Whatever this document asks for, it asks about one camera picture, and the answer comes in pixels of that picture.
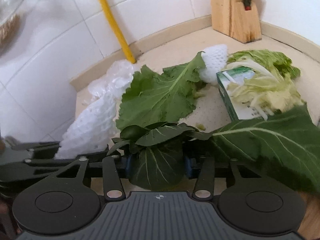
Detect green milk carton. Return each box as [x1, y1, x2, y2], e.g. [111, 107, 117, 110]
[216, 66, 271, 121]

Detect clear plastic bag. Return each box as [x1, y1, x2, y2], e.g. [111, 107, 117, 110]
[87, 60, 140, 104]

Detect white foam fruit net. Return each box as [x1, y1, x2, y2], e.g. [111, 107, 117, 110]
[54, 89, 124, 159]

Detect pale napa cabbage leaves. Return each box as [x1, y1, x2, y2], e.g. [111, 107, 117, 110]
[223, 49, 305, 113]

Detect bag of dried noodles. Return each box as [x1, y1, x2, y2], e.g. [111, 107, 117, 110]
[0, 14, 21, 49]

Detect dark green bok choy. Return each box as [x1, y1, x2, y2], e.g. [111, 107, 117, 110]
[107, 122, 199, 191]

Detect yellow gas pipe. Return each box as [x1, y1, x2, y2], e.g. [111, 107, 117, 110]
[98, 0, 136, 63]

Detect large dark cabbage leaf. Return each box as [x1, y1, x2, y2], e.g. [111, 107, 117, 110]
[190, 105, 319, 193]

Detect wooden knife block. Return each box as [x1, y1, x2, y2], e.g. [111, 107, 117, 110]
[210, 0, 262, 44]

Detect large green lettuce leaf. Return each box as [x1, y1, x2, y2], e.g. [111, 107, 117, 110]
[116, 52, 206, 130]

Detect wooden cutting board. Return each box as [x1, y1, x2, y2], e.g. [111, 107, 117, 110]
[298, 192, 320, 239]

